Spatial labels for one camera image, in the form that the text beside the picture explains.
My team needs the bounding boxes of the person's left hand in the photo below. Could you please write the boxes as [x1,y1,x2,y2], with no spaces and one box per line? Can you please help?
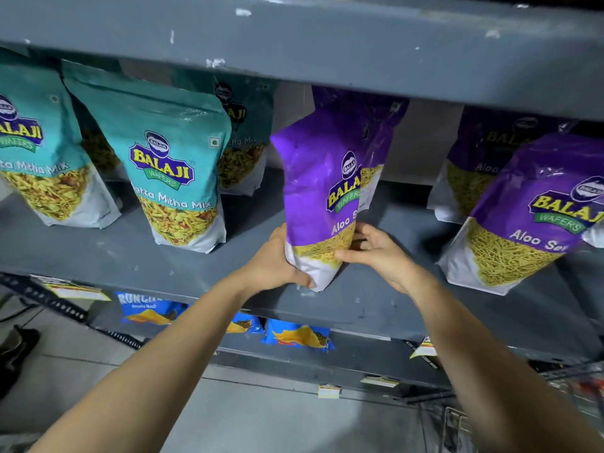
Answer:
[243,223,317,299]

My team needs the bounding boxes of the person's right hand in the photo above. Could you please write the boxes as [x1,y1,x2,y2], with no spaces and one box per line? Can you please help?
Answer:
[334,222,426,296]

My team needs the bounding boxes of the purple snack packet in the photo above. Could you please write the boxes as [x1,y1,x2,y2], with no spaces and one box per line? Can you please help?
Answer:
[436,133,604,297]
[270,107,374,293]
[427,107,579,225]
[311,86,410,214]

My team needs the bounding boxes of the person's right forearm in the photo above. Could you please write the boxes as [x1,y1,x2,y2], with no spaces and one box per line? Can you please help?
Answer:
[405,271,604,453]

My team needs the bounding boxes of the person's left forearm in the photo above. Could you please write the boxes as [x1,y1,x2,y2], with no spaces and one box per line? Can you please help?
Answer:
[27,268,265,453]

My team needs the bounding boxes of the blue chips packet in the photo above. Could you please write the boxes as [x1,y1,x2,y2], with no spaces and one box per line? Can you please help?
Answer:
[226,311,265,335]
[115,291,188,326]
[261,319,337,352]

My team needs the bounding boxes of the teal snack packet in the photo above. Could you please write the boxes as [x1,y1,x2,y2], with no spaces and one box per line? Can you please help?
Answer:
[208,74,277,197]
[71,96,124,181]
[0,60,122,230]
[61,60,233,254]

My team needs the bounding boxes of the grey metal shelf rack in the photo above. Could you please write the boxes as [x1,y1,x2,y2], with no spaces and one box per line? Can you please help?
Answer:
[0,0,604,397]

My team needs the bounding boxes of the black slotted metal bar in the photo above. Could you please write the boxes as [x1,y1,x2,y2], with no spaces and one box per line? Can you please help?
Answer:
[0,272,144,350]

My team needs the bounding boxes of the dark bag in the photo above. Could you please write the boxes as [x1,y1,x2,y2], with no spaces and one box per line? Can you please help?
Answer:
[0,324,42,399]

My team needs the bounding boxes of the metal wire shopping cart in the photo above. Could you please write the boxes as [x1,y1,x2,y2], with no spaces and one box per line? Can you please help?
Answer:
[405,362,604,453]

